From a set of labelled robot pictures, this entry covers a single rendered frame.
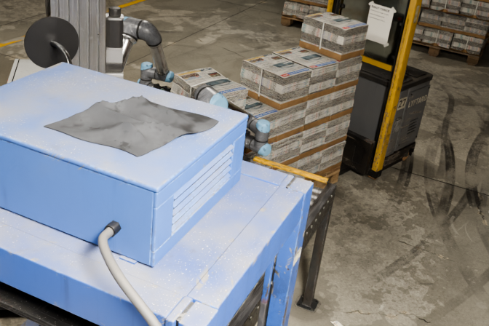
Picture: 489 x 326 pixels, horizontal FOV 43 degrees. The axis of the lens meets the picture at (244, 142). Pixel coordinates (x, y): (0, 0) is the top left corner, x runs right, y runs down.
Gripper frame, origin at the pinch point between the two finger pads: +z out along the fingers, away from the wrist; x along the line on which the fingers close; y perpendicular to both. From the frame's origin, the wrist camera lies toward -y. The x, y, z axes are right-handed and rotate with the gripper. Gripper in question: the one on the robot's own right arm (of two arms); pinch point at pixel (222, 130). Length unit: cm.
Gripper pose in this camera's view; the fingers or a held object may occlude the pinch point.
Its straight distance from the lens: 357.9
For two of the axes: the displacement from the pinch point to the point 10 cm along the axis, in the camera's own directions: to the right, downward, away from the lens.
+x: -6.9, 2.5, -6.8
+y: 1.2, -8.9, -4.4
